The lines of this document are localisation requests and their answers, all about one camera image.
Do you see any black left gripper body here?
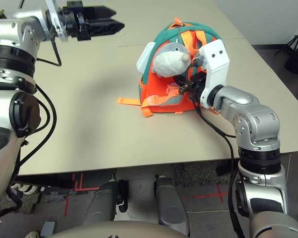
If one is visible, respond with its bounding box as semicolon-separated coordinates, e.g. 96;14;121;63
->
62;0;92;42

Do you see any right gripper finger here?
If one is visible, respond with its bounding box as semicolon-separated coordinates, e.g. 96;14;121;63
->
178;85;191;96
173;75;191;86

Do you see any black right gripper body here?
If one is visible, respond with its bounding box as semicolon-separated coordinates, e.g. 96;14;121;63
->
188;72;208;101

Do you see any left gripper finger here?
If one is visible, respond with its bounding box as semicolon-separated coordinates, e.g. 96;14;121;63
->
83;5;117;20
88;18;126;36

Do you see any orange and teal backpack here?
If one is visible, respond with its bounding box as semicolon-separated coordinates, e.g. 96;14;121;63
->
117;17;225;118

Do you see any white pencil case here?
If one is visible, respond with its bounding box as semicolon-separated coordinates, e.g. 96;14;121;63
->
136;41;156;74

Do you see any grey plush toy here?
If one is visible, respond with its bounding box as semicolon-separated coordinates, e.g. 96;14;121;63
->
152;42;191;78

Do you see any dark speckled floor mat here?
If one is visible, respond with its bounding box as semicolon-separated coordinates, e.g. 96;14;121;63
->
173;162;234;186

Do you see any black bag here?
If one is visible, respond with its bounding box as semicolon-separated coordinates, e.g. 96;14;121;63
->
284;42;298;75

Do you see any black tripod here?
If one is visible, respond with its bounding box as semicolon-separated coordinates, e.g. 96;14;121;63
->
274;23;298;57

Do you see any grey right robot leg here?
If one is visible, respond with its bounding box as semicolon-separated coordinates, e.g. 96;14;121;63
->
153;174;191;237

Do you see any grey robot leg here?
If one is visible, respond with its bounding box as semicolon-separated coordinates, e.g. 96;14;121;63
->
82;179;130;222
153;174;191;237

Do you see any grey left robot leg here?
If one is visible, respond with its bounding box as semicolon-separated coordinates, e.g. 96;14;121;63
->
82;179;130;222

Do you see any beige robot torso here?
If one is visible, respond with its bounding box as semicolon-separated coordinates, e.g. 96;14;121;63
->
49;220;187;238

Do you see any white ribbed floor object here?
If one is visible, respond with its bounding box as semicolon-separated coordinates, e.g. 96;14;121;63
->
10;182;40;196

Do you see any grey blue floor box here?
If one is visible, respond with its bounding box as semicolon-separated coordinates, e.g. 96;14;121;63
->
41;221;57;238

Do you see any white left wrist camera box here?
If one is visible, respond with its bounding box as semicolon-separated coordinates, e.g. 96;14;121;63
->
45;0;71;42

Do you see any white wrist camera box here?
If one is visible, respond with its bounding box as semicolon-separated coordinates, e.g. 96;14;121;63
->
198;39;230;110
45;0;71;42

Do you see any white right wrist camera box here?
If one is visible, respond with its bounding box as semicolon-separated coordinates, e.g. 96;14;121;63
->
198;39;230;110

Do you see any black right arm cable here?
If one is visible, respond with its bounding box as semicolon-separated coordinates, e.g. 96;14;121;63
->
185;56;248;238

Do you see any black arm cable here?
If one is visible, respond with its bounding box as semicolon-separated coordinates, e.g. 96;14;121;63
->
13;39;63;176
185;56;248;238

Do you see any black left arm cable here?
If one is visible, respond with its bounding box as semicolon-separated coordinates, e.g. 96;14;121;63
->
13;39;63;176

